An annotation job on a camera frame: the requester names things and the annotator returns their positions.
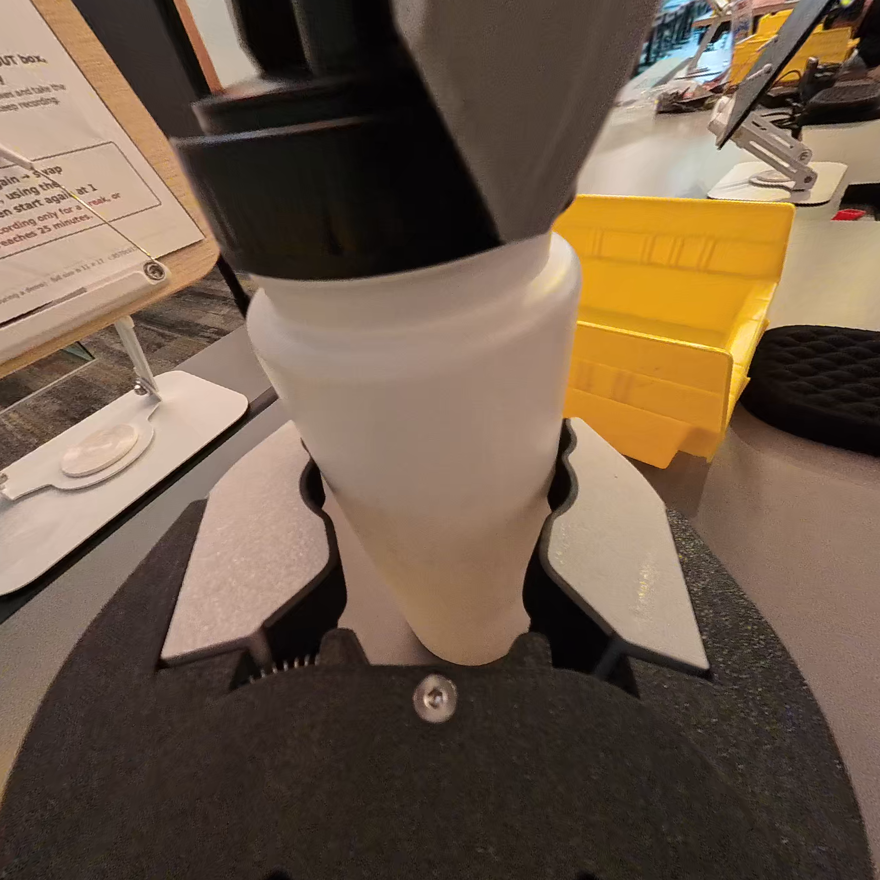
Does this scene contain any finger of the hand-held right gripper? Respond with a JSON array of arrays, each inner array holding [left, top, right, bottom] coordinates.
[[392, 0, 661, 243]]

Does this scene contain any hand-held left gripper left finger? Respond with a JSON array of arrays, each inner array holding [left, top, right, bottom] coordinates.
[[159, 421, 345, 666]]

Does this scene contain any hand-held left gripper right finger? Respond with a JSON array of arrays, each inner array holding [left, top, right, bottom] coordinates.
[[524, 417, 710, 675]]

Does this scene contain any yellow plastic bin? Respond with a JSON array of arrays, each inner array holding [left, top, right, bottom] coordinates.
[[553, 194, 796, 470], [729, 10, 860, 87]]

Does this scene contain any black bottle lid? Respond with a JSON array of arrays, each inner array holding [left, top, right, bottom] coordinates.
[[170, 0, 503, 279]]

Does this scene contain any white plastic bottle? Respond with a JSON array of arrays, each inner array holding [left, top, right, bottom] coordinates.
[[246, 234, 584, 666]]

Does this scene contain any pile of crumpled wrappers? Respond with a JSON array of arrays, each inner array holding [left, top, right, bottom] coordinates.
[[656, 76, 724, 114]]

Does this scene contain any tablet on metal stand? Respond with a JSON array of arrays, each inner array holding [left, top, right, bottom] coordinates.
[[715, 0, 836, 149]]

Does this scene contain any brown wooden leg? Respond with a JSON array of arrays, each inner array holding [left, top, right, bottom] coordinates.
[[175, 0, 222, 92]]

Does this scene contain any small black box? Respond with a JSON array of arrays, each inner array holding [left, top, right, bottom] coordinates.
[[832, 184, 880, 222]]

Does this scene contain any wooden instruction sheet board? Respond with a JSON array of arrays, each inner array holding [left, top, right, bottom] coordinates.
[[0, 0, 221, 379]]

